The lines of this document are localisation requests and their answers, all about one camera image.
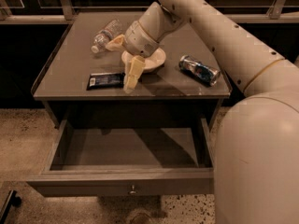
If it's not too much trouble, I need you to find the small metal drawer knob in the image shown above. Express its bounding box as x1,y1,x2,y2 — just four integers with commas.
128,185,137,195

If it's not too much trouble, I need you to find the open grey top drawer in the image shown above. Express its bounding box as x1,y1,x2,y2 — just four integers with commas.
27,119,213,197

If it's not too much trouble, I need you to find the white paper bowl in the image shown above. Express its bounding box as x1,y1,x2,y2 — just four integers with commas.
121,48,166,73

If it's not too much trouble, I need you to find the clear plastic water bottle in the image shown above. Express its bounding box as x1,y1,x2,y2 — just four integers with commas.
91,19,122,54

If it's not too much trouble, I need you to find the blue silver soda can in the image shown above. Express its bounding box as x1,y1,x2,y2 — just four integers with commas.
178,55,221,87

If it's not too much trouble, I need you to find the black object on floor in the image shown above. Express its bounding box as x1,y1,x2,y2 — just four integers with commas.
0,190,21,224

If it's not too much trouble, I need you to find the dark blue rxbar wrapper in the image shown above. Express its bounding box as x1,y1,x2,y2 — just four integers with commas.
87,73,124,90

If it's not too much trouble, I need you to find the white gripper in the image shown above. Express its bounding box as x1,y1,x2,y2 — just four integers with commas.
106,21,159,93

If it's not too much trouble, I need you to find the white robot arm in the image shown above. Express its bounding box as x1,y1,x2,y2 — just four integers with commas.
107,0,299,224

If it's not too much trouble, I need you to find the grey wooden cabinet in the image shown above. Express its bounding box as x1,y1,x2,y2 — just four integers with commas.
32,11,231,128

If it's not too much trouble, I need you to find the metal railing frame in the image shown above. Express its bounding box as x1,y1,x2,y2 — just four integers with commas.
0,0,299,25

